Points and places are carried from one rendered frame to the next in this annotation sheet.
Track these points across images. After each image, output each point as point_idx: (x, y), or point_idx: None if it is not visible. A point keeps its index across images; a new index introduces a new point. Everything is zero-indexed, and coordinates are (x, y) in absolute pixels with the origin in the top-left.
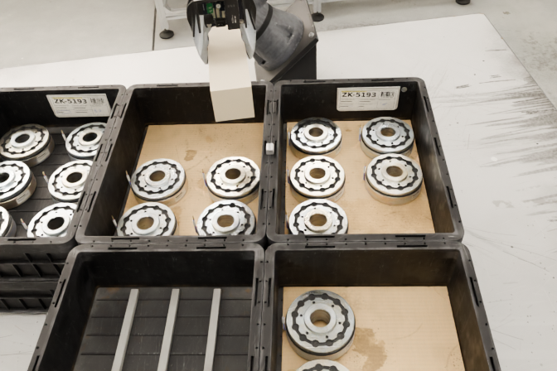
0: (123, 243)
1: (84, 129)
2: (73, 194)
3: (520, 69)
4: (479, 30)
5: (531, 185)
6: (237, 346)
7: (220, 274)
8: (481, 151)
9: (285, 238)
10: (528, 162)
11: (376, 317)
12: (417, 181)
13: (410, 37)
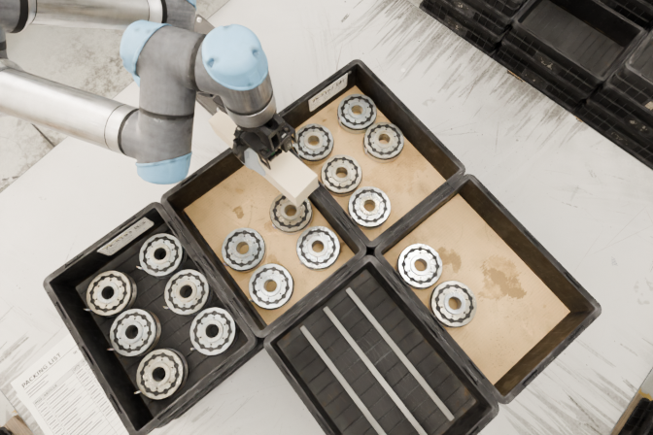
0: (290, 316)
1: (145, 250)
2: (197, 302)
3: None
4: None
5: (434, 77)
6: (385, 310)
7: (347, 282)
8: (393, 68)
9: (378, 240)
10: (423, 60)
11: (438, 238)
12: (401, 137)
13: None
